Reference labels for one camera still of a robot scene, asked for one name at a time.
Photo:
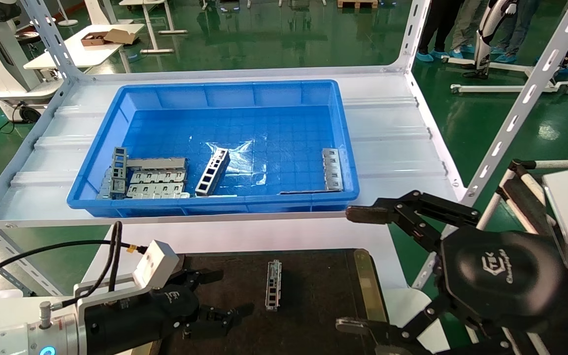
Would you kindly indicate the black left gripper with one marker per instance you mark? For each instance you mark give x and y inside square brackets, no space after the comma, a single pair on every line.
[141,320]

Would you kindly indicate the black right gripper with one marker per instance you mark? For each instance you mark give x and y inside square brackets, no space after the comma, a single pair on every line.
[500,281]

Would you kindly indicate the silver slotted metal part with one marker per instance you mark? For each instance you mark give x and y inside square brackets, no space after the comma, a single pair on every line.
[274,286]
[332,169]

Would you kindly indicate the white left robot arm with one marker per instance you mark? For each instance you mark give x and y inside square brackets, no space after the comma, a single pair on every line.
[3,335]

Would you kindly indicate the black container with brass edges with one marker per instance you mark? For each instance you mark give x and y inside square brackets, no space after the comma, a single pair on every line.
[318,296]

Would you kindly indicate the metal part with dark windows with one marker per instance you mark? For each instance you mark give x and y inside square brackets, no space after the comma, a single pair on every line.
[212,172]

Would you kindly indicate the flat silver notched plate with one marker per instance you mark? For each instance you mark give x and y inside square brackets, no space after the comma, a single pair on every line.
[158,177]
[158,191]

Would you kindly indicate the white slotted metal rack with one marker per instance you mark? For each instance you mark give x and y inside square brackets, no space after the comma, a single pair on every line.
[392,148]

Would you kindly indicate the thin silver metal strip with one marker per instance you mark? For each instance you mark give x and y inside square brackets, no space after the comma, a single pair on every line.
[308,192]

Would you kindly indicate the clear plastic film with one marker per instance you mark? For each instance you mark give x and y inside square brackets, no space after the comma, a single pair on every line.
[244,162]

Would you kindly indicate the long grey metal housing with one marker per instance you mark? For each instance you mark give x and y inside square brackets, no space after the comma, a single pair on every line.
[158,163]

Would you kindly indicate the blue plastic bin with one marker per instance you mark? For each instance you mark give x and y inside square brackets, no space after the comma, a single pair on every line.
[274,128]

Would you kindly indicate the white wheeled stand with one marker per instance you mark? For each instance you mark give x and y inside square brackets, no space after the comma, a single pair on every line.
[500,88]

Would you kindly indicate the white black humanoid leg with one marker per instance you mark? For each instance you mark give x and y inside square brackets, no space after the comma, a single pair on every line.
[485,34]

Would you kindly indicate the person in black trousers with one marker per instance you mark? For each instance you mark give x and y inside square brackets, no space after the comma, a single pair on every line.
[436,24]

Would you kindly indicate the person in grey trousers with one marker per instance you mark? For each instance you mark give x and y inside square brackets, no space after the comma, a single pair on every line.
[466,24]

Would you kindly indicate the person in blue jeans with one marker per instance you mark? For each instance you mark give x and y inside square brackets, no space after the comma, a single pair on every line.
[517,24]

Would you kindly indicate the wooden pallet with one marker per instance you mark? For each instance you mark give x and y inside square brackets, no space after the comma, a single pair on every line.
[356,4]

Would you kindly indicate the white desk with metal legs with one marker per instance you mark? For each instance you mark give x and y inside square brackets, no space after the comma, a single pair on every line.
[158,24]

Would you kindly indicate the open cardboard box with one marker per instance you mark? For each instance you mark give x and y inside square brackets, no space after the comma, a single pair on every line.
[109,37]

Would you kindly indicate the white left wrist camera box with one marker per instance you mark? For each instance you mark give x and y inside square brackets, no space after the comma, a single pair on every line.
[158,264]

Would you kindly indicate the leaning grey metal bracket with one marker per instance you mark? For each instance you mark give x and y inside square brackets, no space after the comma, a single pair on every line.
[105,185]

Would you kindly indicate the upright grey slotted bracket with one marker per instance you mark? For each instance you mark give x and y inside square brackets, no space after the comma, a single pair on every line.
[118,170]

